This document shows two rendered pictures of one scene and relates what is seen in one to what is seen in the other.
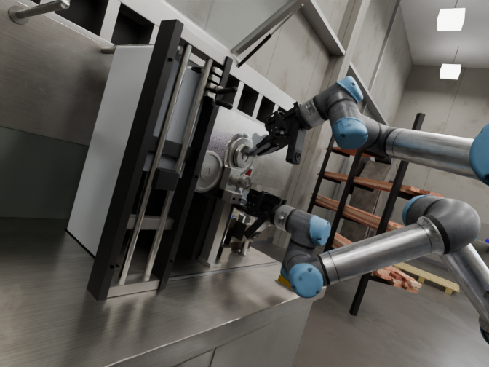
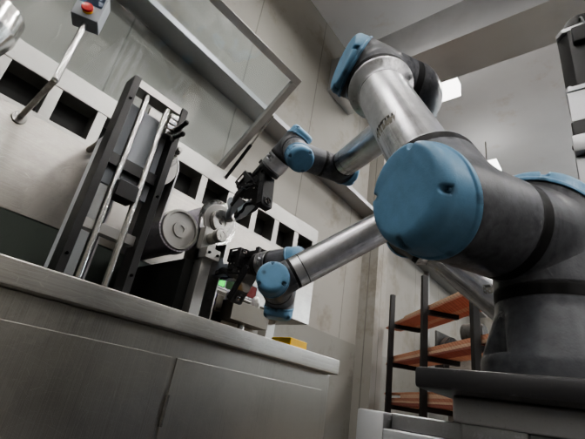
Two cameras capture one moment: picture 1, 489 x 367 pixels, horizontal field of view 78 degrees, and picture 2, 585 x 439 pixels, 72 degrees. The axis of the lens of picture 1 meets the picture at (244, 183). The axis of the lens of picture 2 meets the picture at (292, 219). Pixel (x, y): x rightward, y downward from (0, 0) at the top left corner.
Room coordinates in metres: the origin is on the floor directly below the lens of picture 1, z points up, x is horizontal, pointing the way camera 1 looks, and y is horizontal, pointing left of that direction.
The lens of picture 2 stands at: (-0.17, -0.33, 0.76)
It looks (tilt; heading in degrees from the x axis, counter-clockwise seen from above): 25 degrees up; 7
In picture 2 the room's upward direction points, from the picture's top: 9 degrees clockwise
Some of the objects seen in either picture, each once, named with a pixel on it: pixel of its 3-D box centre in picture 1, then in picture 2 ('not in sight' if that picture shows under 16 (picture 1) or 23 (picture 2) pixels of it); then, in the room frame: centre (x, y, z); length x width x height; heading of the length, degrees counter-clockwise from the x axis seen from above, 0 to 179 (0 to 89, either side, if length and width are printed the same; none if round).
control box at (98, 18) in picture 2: not in sight; (90, 9); (0.55, 0.40, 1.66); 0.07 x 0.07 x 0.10; 26
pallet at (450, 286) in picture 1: (423, 276); not in sight; (6.26, -4.18, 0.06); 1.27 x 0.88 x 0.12; 57
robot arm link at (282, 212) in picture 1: (284, 218); (265, 264); (0.89, -0.15, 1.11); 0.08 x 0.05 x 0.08; 142
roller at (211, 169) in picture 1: (180, 162); (158, 235); (0.95, 0.21, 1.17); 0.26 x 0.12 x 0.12; 52
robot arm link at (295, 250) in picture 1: (297, 262); (279, 296); (0.83, -0.21, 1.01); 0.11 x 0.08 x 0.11; 178
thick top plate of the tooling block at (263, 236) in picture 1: (219, 215); (211, 315); (1.21, 0.06, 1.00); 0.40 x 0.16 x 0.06; 52
